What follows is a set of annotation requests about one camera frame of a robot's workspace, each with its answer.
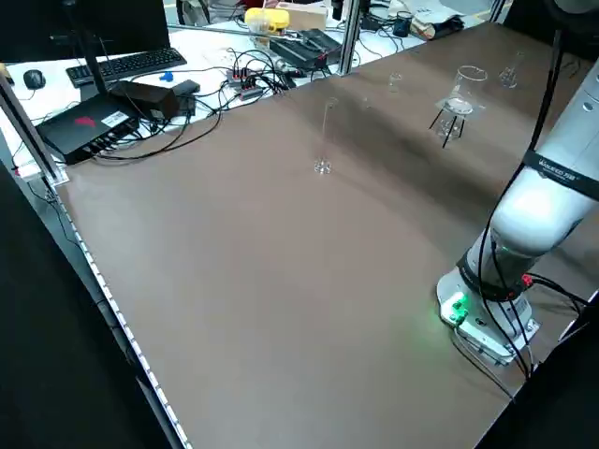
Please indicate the glass graduated cylinder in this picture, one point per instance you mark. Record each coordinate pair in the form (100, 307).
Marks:
(325, 135)

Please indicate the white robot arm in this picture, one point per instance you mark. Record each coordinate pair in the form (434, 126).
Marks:
(538, 210)

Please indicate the small clear glass beaker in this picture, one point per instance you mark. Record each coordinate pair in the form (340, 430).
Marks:
(366, 102)
(394, 80)

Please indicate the grey hub with red plugs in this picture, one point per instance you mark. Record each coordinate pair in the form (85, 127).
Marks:
(245, 86)

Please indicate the clear glass alcohol lamp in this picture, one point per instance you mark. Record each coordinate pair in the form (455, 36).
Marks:
(445, 126)

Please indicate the black power adapter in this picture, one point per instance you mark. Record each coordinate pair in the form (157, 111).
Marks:
(187, 88)

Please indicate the black flat device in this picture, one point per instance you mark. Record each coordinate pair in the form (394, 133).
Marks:
(304, 44)

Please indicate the dark brown box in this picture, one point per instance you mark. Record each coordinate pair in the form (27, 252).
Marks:
(150, 100)

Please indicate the small blue object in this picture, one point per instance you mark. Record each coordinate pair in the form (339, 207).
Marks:
(166, 76)

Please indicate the yellow case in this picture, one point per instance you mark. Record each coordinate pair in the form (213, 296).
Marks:
(267, 19)

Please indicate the cardboard box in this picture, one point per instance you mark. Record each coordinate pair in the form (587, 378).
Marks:
(304, 16)

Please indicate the large clear glass beaker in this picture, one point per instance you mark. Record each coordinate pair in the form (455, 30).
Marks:
(469, 79)

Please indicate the black cup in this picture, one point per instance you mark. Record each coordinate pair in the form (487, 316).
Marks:
(402, 24)

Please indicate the black keyboard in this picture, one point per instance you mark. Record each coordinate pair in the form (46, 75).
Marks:
(135, 61)

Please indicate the black box with red logo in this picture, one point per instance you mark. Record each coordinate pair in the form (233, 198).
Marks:
(84, 126)

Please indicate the black monitor stand pole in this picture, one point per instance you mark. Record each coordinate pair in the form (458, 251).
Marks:
(91, 61)

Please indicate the black computer monitor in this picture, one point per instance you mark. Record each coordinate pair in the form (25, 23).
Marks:
(70, 28)

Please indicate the black computer mouse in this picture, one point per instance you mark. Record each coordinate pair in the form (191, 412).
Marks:
(33, 78)

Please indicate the aluminium frame post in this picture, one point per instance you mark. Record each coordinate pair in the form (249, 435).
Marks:
(348, 37)
(28, 135)

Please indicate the aluminium table edge rail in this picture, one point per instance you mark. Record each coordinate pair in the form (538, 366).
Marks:
(117, 318)

